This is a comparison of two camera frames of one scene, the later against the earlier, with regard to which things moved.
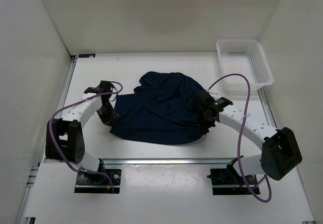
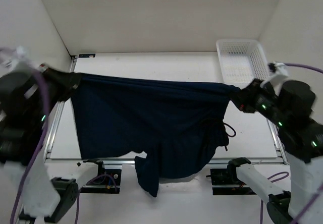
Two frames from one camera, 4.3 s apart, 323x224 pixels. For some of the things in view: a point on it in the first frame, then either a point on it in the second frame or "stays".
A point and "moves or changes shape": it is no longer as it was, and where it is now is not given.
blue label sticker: [87, 55] stays
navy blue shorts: [162, 109] moves or changes shape
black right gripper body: [205, 122] → [256, 98]
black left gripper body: [107, 114] → [59, 87]
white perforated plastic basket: [244, 56] stays
